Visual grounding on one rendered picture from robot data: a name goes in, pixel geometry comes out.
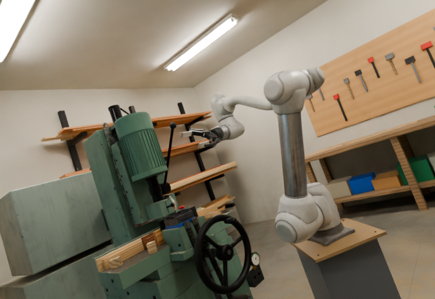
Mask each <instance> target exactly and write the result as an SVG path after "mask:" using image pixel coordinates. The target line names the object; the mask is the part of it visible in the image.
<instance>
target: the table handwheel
mask: <svg viewBox="0 0 435 299"><path fill-rule="evenodd" d="M230 217H232V216H229V215H226V214H219V215H215V216H212V217H211V218H209V219H208V220H207V221H206V222H205V223H204V224H203V226H202V227H201V228H200V230H199V232H198V235H197V238H196V241H195V248H194V259H195V266H196V269H197V272H198V275H199V277H200V279H201V280H202V282H203V283H204V284H205V285H206V286H207V287H208V288H209V289H210V290H211V291H213V292H215V293H218V294H230V293H233V292H234V291H236V290H238V289H239V288H240V287H241V286H242V285H243V283H244V281H245V280H246V278H247V276H248V273H249V270H250V267H251V244H250V241H249V237H248V235H247V233H246V231H245V229H244V228H243V226H242V225H241V223H240V222H239V221H238V220H237V221H236V223H234V224H231V225H233V226H234V227H235V228H236V229H237V230H238V232H239V233H240V237H239V238H238V239H236V240H235V241H234V242H233V243H231V244H222V245H218V244H217V243H216V242H215V241H213V240H212V239H211V238H209V237H208V236H207V235H206V233H207V231H208V229H209V228H210V227H211V226H212V225H213V224H215V223H217V222H220V221H224V220H225V219H228V218H230ZM204 239H205V240H206V241H208V242H209V243H210V244H211V245H213V246H214V247H215V248H211V251H212V255H213V257H215V258H218V260H221V261H223V280H224V286H221V285H218V284H216V283H214V282H213V281H212V280H211V279H210V278H209V276H208V274H207V273H206V270H205V268H204V265H203V259H202V253H203V254H204V255H203V256H204V257H205V258H208V256H207V253H206V251H205V249H203V250H202V246H203V240H204ZM241 240H243V245H244V249H245V260H244V265H243V269H242V272H241V274H240V276H239V277H238V279H237V280H236V281H235V282H234V283H232V284H230V285H228V270H227V261H229V260H231V259H232V257H233V255H234V250H233V248H234V247H235V246H236V245H237V244H238V243H239V242H240V241H241Z"/></svg>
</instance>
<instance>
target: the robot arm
mask: <svg viewBox="0 0 435 299"><path fill-rule="evenodd" d="M324 80H325V76H324V73H323V72H322V70H321V69H319V68H317V67H312V68H308V69H306V70H287V71H280V72H277V73H275V74H273V75H272V76H271V77H269V78H268V79H267V81H266V82H265V84H264V87H263V93H264V95H265V97H266V99H264V98H256V97H252V96H245V95H234V96H231V97H227V96H225V95H223V94H221V93H218V94H215V95H214V96H213V97H212V99H211V106H212V110H213V112H214V115H215V117H216V119H217V121H218V122H219V126H217V127H215V128H213V129H211V130H210V131H205V129H189V131H187V132H183V133H182V135H181V138H185V137H190V136H192V135H195V136H201V137H204V138H207V139H209V140H210V141H206V142H201V143H199V145H198V149H200V148H204V147H208V146H210V147H212V148H214V147H215V146H216V145H217V143H219V142H220V141H223V140H232V139H235V138H238V137H239V136H241V135H242V134H243V133H244V131H245V128H244V125H243V124H242V123H241V122H238V121H237V120H236V119H235V118H234V115H233V112H234V110H235V108H236V106H235V105H237V104H241V105H245V106H249V107H253V108H256V109H261V110H265V111H270V110H273V111H274V112H275V114H277V117H278V129H279V137H280V149H281V157H282V169H283V177H284V190H285V193H284V194H283V195H282V196H281V198H280V202H279V207H278V215H277V216H276V219H275V224H274V225H275V230H276V233H277V234H278V236H279V237H280V238H281V239H282V240H283V241H285V242H288V243H301V242H303V241H305V240H308V241H313V242H315V243H319V244H321V245H323V246H324V247H326V246H328V245H330V244H331V243H333V242H335V241H337V240H339V239H341V238H343V237H345V236H347V235H349V234H353V233H354V232H355V230H354V228H347V227H344V226H343V224H342V222H341V220H340V216H339V212H338V210H337V207H336V204H335V202H334V200H333V198H332V196H331V194H330V192H329V190H328V189H327V188H326V187H325V186H324V185H323V184H320V183H311V184H307V179H306V164H305V156H304V141H303V133H302V118H301V111H302V110H303V108H304V101H305V97H307V96H309V95H311V94H312V93H314V92H315V91H317V90H318V89H319V88H320V87H321V86H322V84H323V83H324ZM203 133H204V134H205V135H204V136H203ZM212 141H214V142H213V143H212Z"/></svg>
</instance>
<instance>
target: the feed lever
mask: <svg viewBox="0 0 435 299"><path fill-rule="evenodd" d="M176 127H177V124H176V123H175V122H171V123H170V128H171V133H170V142H169V148H168V156H167V162H166V165H167V168H168V167H169V162H170V153H171V148H172V139H173V131H174V129H175V128H176ZM167 176H168V171H166V172H165V176H164V183H162V184H161V188H162V194H163V195H164V194H167V193H169V192H170V191H171V186H170V184H169V183H167V182H166V181H167Z"/></svg>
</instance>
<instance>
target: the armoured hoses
mask: <svg viewBox="0 0 435 299"><path fill-rule="evenodd" d="M191 222H192V223H193V225H194V227H195V230H196V232H197V234H198V232H199V230H200V228H201V227H200V225H199V221H198V220H197V217H193V218H191ZM183 225H184V226H185V229H186V230H187V233H188V235H189V238H190V240H191V242H192V245H193V247H194V248H195V241H196V236H195V234H194V231H193V230H192V227H191V224H190V222H189V221H185V222H184V223H183ZM203 246H204V248H205V251H206V253H207V256H208V258H209V260H210V261H211V264H212V266H213V268H214V270H215V272H216V275H217V277H218V278H219V279H218V280H219V281H220V283H221V286H224V280H223V273H222V272H221V269H220V267H219V265H218V263H217V261H216V259H215V257H213V255H212V251H211V249H210V246H209V244H208V241H206V240H205V239H204V240H203ZM203 255H204V254H203V253H202V259H203V265H204V268H205V270H206V273H207V274H208V276H209V278H210V279H211V280H212V281H213V282H214V283H216V282H215V281H214V280H215V279H214V278H213V275H212V273H211V271H210V269H209V266H208V263H207V262H206V259H205V257H204V256H203ZM213 293H214V296H215V297H216V299H222V297H221V295H220V294H218V293H215V292H213ZM226 296H227V298H228V299H251V295H250V294H248V293H247V294H241V295H236V296H233V295H232V293H230V294H226Z"/></svg>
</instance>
